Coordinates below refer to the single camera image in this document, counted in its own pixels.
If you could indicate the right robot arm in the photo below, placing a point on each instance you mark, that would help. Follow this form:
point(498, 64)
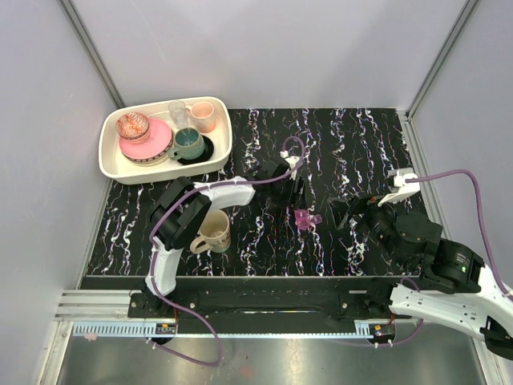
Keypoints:
point(462, 292)

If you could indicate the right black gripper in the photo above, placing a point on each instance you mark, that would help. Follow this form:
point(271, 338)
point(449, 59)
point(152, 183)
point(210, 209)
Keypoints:
point(340, 208)

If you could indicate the teal ceramic mug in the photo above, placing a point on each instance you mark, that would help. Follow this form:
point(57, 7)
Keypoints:
point(188, 145)

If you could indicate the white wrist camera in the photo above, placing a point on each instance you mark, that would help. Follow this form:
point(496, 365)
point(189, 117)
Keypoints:
point(403, 185)
point(294, 162)

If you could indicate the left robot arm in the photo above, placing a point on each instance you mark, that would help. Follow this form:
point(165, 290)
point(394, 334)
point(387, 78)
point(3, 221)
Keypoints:
point(179, 213)

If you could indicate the pink weekly pill organizer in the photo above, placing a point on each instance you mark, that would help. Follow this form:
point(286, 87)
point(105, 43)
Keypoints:
point(304, 220)

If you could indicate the pink ceramic mug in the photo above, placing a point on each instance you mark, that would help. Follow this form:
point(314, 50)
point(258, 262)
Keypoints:
point(203, 116)

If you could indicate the clear drinking glass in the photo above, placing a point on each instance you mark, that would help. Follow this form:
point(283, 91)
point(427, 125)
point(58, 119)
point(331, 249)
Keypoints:
point(179, 115)

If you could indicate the white plastic dish tub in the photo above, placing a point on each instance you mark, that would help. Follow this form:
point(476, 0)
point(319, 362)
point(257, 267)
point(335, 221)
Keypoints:
point(117, 166)

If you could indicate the cream ceramic mug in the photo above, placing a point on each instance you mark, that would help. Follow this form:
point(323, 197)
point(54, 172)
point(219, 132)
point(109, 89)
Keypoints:
point(214, 234)

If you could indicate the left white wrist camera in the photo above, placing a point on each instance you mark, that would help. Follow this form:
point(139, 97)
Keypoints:
point(294, 162)

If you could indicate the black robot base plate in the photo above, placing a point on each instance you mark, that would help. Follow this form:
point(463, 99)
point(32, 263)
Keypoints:
point(269, 305)

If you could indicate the black saucer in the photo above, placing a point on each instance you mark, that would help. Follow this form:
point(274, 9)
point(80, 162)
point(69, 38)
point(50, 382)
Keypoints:
point(205, 156)

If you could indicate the red patterned bowl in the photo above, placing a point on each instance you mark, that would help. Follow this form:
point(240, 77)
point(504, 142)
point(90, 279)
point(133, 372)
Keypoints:
point(132, 126)

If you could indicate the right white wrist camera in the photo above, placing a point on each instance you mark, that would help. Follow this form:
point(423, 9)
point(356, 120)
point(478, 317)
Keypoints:
point(403, 185)

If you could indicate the patterned plate under pink plate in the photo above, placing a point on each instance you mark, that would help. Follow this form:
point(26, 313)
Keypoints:
point(146, 153)

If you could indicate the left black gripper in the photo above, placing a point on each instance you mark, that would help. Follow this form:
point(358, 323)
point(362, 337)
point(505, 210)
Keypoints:
point(296, 200)

